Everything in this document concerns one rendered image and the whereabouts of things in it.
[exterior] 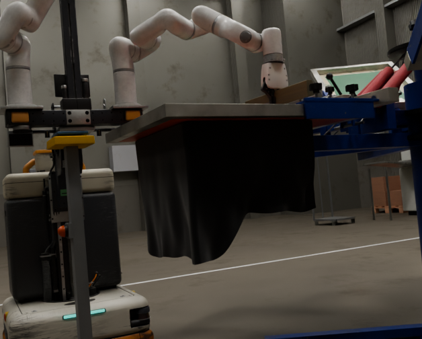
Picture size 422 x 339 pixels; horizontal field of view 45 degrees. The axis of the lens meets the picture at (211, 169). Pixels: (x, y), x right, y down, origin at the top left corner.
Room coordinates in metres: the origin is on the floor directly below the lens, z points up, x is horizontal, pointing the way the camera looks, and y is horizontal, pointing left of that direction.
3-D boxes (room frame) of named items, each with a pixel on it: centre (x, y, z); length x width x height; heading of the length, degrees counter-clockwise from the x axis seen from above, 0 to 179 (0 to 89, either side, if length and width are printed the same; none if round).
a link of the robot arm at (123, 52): (2.24, 0.34, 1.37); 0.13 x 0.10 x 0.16; 155
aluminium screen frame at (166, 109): (1.85, -0.10, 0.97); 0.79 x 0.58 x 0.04; 118
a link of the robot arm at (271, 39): (1.97, -0.25, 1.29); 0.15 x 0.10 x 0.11; 65
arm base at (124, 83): (2.25, 0.35, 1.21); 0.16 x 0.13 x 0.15; 25
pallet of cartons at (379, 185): (10.95, -4.09, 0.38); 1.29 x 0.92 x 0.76; 115
